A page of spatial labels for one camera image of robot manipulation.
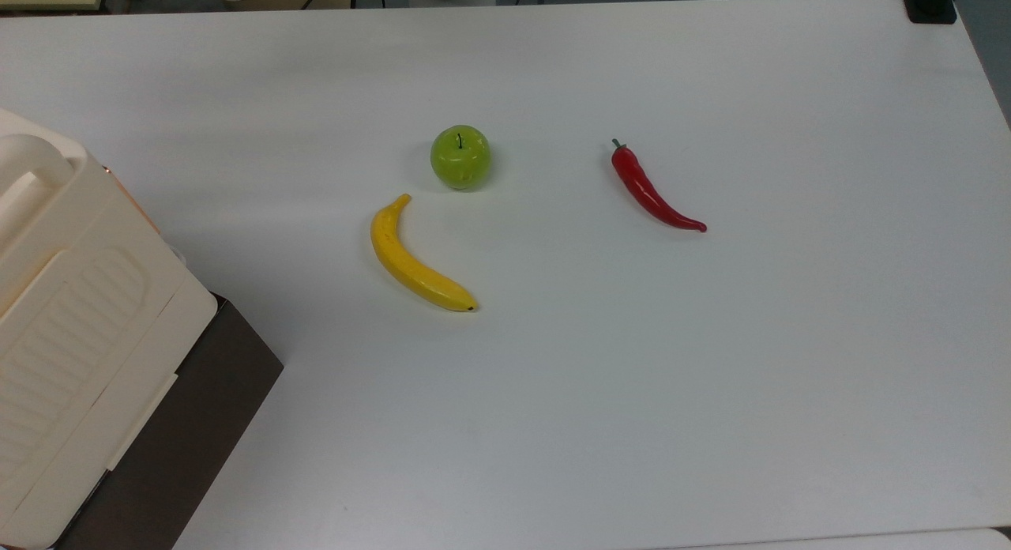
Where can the cream cabinet door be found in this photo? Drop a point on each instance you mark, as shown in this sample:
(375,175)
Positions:
(35,178)

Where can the yellow toy banana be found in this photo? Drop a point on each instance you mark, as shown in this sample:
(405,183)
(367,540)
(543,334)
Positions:
(407,261)

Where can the green toy apple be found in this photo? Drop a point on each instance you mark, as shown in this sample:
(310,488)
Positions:
(460,157)

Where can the red toy chili pepper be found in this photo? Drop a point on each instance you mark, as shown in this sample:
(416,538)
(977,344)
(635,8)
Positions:
(648,190)

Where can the dark brown drawer box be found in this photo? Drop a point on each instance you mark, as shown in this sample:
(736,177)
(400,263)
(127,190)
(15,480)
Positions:
(197,408)

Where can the small black table clamp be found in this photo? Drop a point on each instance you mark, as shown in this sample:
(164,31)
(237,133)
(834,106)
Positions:
(930,3)

